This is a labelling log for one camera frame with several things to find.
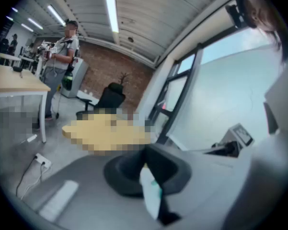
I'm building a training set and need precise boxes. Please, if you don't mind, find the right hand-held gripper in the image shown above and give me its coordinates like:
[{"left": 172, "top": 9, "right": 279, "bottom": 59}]
[{"left": 204, "top": 123, "right": 255, "bottom": 158}]

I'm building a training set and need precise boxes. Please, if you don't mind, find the bare branch decoration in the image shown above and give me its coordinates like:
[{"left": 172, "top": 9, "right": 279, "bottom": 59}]
[{"left": 118, "top": 71, "right": 132, "bottom": 86}]

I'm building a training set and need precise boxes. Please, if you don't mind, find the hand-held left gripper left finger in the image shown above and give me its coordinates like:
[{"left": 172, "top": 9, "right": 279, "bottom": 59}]
[{"left": 21, "top": 145, "right": 158, "bottom": 230}]

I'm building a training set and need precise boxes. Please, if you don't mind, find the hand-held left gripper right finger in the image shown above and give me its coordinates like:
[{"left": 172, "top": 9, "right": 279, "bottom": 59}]
[{"left": 146, "top": 144, "right": 253, "bottom": 230}]

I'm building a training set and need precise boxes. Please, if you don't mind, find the black high-back office chair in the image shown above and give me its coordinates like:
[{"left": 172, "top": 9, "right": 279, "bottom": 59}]
[{"left": 76, "top": 82, "right": 126, "bottom": 116}]

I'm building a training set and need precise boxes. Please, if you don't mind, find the white round table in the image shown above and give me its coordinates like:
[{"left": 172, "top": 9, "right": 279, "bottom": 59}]
[{"left": 0, "top": 52, "right": 22, "bottom": 67}]

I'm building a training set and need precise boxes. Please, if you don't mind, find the light wooden table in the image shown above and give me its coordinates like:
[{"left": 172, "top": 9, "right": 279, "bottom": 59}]
[{"left": 0, "top": 63, "right": 51, "bottom": 143}]

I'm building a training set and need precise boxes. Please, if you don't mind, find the light grey cabinet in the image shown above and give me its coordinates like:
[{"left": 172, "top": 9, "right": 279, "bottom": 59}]
[{"left": 60, "top": 58, "right": 89, "bottom": 98}]

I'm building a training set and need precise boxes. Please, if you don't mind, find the black head-worn camera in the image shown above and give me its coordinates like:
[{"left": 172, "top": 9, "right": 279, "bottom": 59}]
[{"left": 225, "top": 0, "right": 249, "bottom": 30}]

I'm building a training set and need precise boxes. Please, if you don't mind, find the white power strip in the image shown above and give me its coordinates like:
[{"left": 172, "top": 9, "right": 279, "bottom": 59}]
[{"left": 34, "top": 152, "right": 52, "bottom": 169}]

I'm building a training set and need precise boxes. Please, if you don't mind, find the dark window frame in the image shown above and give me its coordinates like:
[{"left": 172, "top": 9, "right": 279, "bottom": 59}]
[{"left": 148, "top": 43, "right": 204, "bottom": 145}]

